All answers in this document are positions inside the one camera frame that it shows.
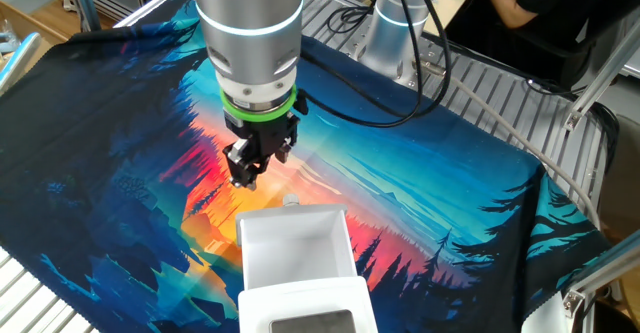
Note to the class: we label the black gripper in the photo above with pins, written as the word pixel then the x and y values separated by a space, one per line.
pixel 265 133

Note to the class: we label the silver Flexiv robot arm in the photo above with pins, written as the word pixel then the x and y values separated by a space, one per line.
pixel 250 23

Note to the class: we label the white drawer cabinet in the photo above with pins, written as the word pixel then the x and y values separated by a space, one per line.
pixel 260 303

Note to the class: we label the colourful sunset forest cloth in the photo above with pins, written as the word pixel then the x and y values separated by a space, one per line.
pixel 125 148

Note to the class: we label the beige desk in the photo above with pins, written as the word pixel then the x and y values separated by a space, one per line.
pixel 445 13

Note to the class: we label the wooden crate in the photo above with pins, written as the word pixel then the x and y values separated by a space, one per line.
pixel 30 25

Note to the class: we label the clear plastic bag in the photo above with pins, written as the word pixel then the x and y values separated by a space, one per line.
pixel 7 38

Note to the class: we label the brown panel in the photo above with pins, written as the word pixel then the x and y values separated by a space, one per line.
pixel 622 183

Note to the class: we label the grey aluminium frame rack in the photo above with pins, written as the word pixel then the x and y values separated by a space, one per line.
pixel 85 3

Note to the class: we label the silver rounded rail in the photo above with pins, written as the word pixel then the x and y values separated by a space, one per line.
pixel 17 63

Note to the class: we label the aluminium frame profile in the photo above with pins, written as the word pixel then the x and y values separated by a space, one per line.
pixel 600 80
pixel 610 268

